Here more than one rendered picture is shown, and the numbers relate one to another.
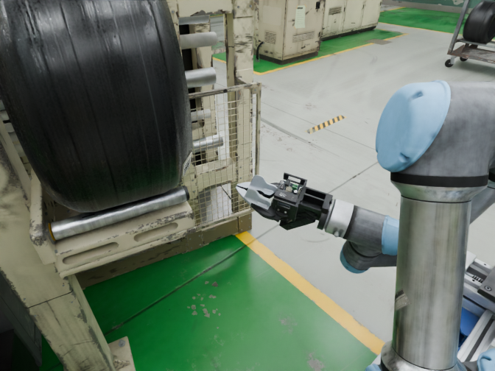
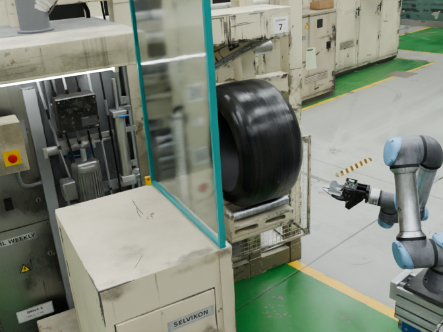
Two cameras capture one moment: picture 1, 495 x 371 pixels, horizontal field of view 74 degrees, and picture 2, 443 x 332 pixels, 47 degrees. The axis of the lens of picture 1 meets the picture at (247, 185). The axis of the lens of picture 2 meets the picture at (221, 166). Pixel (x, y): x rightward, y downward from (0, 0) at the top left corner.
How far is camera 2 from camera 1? 1.71 m
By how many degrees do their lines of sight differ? 13
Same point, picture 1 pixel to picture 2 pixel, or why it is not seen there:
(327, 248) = (370, 268)
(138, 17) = (289, 118)
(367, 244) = (388, 205)
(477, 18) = not seen: outside the picture
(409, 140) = (391, 154)
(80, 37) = (272, 127)
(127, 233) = (263, 219)
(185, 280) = (255, 296)
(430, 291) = (406, 203)
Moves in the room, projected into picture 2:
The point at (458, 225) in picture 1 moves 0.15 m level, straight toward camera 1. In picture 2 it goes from (411, 180) to (396, 193)
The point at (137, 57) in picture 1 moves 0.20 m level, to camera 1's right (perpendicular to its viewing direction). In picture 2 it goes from (289, 132) to (335, 130)
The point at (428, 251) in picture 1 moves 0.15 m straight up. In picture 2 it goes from (403, 190) to (407, 155)
